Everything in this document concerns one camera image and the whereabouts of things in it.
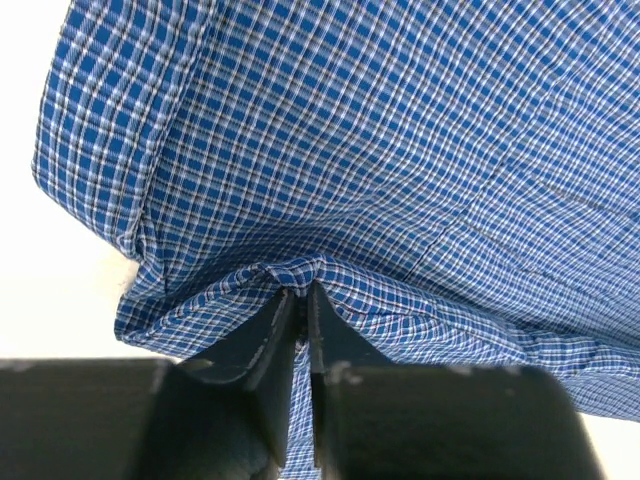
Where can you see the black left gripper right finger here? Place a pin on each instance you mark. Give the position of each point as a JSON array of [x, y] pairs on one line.
[[378, 419]]

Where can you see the blue checkered long sleeve shirt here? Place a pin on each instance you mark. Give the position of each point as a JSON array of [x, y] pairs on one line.
[[461, 178]]

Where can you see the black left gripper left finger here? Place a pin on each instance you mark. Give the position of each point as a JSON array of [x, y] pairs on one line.
[[222, 414]]

